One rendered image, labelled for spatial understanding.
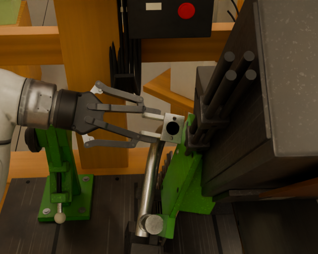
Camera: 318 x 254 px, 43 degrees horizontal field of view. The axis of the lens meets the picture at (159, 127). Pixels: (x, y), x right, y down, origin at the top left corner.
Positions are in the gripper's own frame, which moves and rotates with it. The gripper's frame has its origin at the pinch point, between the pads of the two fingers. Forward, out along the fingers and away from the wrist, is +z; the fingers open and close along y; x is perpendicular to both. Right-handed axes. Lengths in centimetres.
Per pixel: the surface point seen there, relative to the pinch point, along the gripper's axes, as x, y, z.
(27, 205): 35.1, -22.9, -24.5
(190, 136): -19.5, -2.8, 1.0
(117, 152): 38.8, -5.2, -3.1
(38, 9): 365, 144, -79
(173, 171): 0.2, -8.1, 4.4
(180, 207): -2.1, -14.8, 6.3
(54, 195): 22.8, -18.3, -17.9
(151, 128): 192, 20, 34
